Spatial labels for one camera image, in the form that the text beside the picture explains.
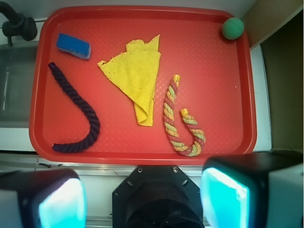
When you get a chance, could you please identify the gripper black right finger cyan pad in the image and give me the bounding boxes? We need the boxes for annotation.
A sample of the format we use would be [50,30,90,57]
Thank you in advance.
[200,152,304,228]

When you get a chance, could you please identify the black sink faucet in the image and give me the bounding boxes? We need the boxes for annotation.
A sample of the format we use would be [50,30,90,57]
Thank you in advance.
[0,1,38,47]

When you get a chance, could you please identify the multicolour twisted rope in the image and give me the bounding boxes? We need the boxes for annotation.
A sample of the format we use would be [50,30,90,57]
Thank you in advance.
[163,74,207,158]

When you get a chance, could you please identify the stainless steel sink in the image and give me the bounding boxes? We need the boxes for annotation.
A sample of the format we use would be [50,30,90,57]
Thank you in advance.
[0,42,38,128]

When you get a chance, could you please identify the yellow cloth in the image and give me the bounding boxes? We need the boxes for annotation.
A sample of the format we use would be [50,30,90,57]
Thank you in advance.
[97,35,161,127]

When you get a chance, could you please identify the dark purple rope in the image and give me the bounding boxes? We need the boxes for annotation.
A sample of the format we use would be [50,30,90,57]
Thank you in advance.
[47,62,101,153]

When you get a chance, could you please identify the blue sponge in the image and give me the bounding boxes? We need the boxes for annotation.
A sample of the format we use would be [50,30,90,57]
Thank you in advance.
[56,33,91,60]

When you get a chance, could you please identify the green textured ball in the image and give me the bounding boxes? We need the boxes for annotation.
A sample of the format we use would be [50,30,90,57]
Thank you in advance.
[221,18,244,40]

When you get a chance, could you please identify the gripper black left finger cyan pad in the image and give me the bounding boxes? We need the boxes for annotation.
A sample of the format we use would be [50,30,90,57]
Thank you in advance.
[0,169,87,228]

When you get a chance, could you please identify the red plastic tray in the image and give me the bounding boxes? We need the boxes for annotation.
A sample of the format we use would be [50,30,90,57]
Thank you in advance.
[29,6,257,165]

